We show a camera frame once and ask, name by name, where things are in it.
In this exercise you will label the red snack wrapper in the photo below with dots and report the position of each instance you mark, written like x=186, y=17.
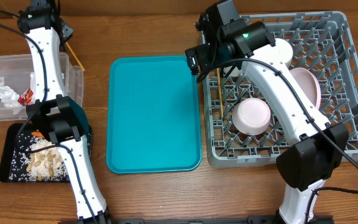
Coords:
x=27, y=98

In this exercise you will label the cream plastic cup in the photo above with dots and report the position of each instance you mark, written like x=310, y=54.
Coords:
x=234, y=73

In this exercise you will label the orange carrot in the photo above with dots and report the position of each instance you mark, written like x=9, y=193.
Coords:
x=37, y=134

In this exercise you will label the wooden chopstick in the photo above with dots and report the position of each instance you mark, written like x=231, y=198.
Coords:
x=218, y=72
x=75, y=56

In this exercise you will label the small pink bowl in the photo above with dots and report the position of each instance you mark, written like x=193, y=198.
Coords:
x=251, y=116

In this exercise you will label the cream bowl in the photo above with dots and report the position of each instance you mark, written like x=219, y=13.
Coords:
x=284, y=51

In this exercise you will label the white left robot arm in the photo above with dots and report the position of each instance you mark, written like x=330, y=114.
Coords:
x=58, y=117

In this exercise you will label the teal plastic tray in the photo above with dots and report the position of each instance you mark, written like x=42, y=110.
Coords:
x=153, y=116

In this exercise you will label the white napkin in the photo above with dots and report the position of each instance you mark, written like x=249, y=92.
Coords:
x=32, y=82

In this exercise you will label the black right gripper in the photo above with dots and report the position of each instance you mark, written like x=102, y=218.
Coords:
x=206, y=53

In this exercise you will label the black waste tray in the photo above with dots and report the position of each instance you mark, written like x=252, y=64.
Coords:
x=13, y=165

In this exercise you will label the rice and peanut scraps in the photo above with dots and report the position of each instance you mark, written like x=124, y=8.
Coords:
x=41, y=157

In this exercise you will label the pink plate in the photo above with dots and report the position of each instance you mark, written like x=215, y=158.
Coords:
x=308, y=83

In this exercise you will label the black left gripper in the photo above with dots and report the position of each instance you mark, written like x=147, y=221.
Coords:
x=68, y=31

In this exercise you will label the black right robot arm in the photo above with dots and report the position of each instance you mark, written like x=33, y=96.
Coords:
x=317, y=146

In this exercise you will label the foil wrapper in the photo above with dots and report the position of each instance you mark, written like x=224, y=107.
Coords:
x=8, y=96

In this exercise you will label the clear plastic waste bin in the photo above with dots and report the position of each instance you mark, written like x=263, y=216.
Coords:
x=16, y=69

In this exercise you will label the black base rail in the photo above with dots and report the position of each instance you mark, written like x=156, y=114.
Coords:
x=264, y=219

